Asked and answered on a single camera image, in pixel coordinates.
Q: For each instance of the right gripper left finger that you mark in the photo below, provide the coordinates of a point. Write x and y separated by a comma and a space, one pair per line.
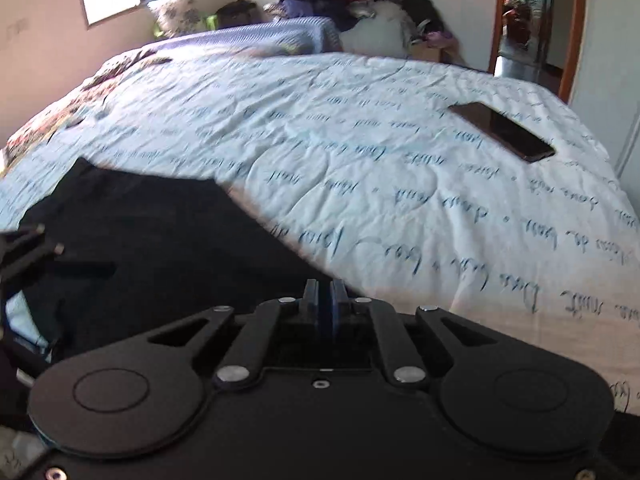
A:
242, 364

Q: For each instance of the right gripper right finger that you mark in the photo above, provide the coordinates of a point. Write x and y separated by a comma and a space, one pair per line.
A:
401, 362

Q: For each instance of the black pants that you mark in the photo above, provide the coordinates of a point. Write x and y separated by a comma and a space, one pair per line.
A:
141, 252

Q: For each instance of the floral patterned blanket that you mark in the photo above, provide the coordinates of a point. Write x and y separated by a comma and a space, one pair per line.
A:
70, 109

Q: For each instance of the white script-print bed quilt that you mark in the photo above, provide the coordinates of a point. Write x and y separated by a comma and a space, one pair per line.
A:
358, 164

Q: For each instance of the black smartphone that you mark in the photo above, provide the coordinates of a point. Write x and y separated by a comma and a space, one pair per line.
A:
509, 134

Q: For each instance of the floral pillow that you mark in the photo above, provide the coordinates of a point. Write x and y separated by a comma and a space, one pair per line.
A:
175, 18

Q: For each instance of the green plastic chair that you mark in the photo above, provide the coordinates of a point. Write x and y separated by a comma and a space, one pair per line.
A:
211, 22

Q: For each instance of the cardboard box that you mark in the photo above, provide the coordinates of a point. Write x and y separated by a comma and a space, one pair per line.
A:
424, 52

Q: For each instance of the black bag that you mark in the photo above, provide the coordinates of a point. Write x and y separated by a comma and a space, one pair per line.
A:
238, 13

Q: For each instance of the white wardrobe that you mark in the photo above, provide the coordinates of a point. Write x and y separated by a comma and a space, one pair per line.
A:
606, 89

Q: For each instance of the folded blue blanket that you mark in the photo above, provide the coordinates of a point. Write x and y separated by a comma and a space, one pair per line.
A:
302, 35

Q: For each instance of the pile of clothes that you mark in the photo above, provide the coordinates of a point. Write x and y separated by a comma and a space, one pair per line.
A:
376, 27

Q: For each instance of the wooden door frame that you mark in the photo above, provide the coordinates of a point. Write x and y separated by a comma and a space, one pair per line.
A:
574, 44

